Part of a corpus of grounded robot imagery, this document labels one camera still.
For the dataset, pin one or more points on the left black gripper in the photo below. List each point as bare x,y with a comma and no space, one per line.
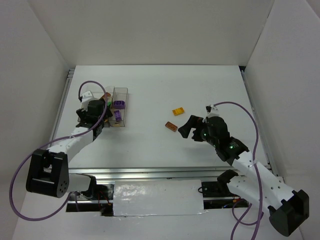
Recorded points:
107,113

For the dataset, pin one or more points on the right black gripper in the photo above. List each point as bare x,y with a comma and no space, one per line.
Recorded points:
198,129

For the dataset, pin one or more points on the brown orange lego brick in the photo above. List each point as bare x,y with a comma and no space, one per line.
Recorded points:
171,126

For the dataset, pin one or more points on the purple lego brick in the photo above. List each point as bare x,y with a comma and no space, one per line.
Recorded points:
117,115

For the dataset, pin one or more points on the purple round lego piece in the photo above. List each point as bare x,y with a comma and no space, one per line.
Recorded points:
119,104

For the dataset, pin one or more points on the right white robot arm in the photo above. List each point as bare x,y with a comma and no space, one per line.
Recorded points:
286,207

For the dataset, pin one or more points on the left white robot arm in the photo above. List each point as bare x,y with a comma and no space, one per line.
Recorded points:
48,172

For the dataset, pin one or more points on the clear wavy container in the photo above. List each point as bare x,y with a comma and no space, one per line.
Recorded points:
109,90

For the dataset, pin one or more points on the clear tall narrow container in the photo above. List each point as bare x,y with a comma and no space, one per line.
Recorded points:
120,93

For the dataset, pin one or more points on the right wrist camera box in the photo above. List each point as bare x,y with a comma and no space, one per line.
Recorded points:
212,111

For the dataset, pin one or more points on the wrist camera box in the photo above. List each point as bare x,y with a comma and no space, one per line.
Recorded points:
212,111
86,97

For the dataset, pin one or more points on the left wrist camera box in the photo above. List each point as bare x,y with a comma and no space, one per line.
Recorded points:
86,97

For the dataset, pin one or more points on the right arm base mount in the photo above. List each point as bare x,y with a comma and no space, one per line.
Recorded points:
216,194

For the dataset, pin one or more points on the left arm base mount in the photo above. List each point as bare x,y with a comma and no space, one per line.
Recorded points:
98,198

